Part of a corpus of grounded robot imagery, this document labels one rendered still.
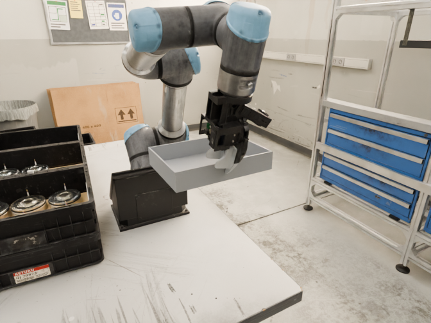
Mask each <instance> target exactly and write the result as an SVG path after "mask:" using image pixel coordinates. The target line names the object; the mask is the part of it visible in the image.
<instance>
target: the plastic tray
mask: <svg viewBox="0 0 431 323"><path fill-rule="evenodd" d="M207 138H208V137H205V138H199V139H194V140H187V141H183V142H176V143H171V144H164V145H158V146H153V147H148V152H149V164H150V165H151V166H152V167H153V168H154V169H155V170H156V171H157V172H158V174H159V175H160V176H161V177H162V178H163V179H164V180H165V181H166V183H167V184H168V185H169V186H170V187H171V188H172V189H173V190H174V191H175V192H176V193H178V192H183V191H186V190H191V189H194V188H199V187H202V186H207V185H211V184H214V183H219V182H222V181H227V180H230V179H235V178H239V177H243V176H247V175H250V174H255V173H258V172H263V171H266V170H271V169H272V162H273V151H271V150H269V149H266V148H265V147H262V146H261V145H258V144H256V143H254V142H251V141H249V140H248V148H247V151H246V154H245V156H244V157H243V159H242V160H241V162H240V163H238V165H237V166H236V167H235V168H234V169H233V170H232V171H231V172H229V173H227V174H224V170H225V169H217V168H215V163H216V161H217V160H219V159H212V158H207V157H206V152H207V151H208V150H209V149H211V147H210V146H209V140H208V139H207Z"/></svg>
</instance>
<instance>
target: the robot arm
mask: <svg viewBox="0 0 431 323"><path fill-rule="evenodd" d="M270 22H271V11H270V10H269V9H268V8H267V7H265V6H262V5H259V4H255V3H249V2H243V1H237V2H234V3H232V4H231V5H229V4H228V3H226V2H224V1H218V0H210V1H207V2H206V3H205V4H203V5H193V6H170V7H156V8H152V7H149V6H147V7H144V8H139V9H132V10H131V11H130V12H129V14H128V29H129V33H130V39H131V42H129V43H128V44H127V45H126V46H125V47H124V49H123V52H122V56H121V59H122V63H123V65H124V68H125V69H126V70H127V71H128V72H129V73H130V74H131V75H133V76H135V77H138V78H141V79H160V80H161V82H162V83H163V94H162V119H161V120H160V121H159V123H158V126H156V127H152V128H151V127H149V126H148V125H147V124H137V125H134V126H132V127H130V128H129V129H128V130H126V132H125V133H124V144H125V146H126V150H127V153H128V158H129V161H130V169H137V168H141V167H147V166H151V165H150V164H149V152H148V147H153V146H158V145H164V144H171V143H176V142H183V141H187V140H189V129H188V126H187V125H186V123H184V121H183V114H184V109H185V99H186V93H187V86H188V85H190V83H191V82H192V78H193V75H194V74H195V75H197V74H199V73H200V71H201V60H200V57H199V51H198V47H205V46H218V47H219V48H221V49H222V50H223V51H222V56H221V64H220V68H219V75H218V80H217V87H218V88H217V90H209V91H208V101H207V109H206V113H202V114H201V120H200V125H199V135H202V134H206V135H207V137H208V138H207V139H208V140H209V146H210V147H211V149H209V150H208V151H207V152H206V157H207V158H212V159H219V160H217V161H216V163H215V168H217V169H225V170H224V174H227V173H229V172H231V171H232V170H233V169H234V168H235V167H236V166H237V165H238V163H240V162H241V160H242V159H243V157H244V156H245V154H246V151H247V148H248V140H249V138H248V135H249V126H248V122H247V120H250V121H252V122H253V123H254V124H256V125H258V126H260V127H261V126H262V127H264V128H267V127H268V125H269V123H270V122H271V121H272V119H271V118H270V117H269V115H268V114H267V113H266V112H265V111H264V110H261V109H260V108H259V109H257V108H255V107H253V106H252V105H250V104H248V103H250V102H251V100H252V97H253V93H254V91H255V87H256V84H257V79H258V74H259V70H260V66H261V62H262V57H263V54H264V49H265V46H266V41H267V38H268V36H269V25H270ZM204 119H205V120H206V121H207V122H208V123H207V128H205V129H201V127H202V122H203V120H204Z"/></svg>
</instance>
